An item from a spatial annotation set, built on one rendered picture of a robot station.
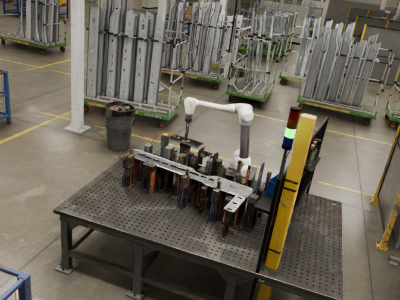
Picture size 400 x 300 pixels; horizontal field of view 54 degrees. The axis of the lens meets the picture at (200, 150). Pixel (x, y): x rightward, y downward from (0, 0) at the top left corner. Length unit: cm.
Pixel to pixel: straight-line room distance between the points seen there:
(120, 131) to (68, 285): 307
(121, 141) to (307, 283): 412
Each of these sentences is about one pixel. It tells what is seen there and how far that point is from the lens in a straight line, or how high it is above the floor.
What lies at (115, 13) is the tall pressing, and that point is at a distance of 816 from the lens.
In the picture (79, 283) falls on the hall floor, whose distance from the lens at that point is 412.
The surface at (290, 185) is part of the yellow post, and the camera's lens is 300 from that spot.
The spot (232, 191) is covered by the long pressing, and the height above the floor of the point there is 100.
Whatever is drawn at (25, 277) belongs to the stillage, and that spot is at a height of 95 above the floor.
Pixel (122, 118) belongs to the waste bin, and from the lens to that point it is 638.
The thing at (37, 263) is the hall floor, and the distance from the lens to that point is 438.
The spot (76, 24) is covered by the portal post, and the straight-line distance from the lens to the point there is 698.
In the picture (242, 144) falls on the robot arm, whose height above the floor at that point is 125.
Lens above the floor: 279
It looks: 23 degrees down
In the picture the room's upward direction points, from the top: 8 degrees clockwise
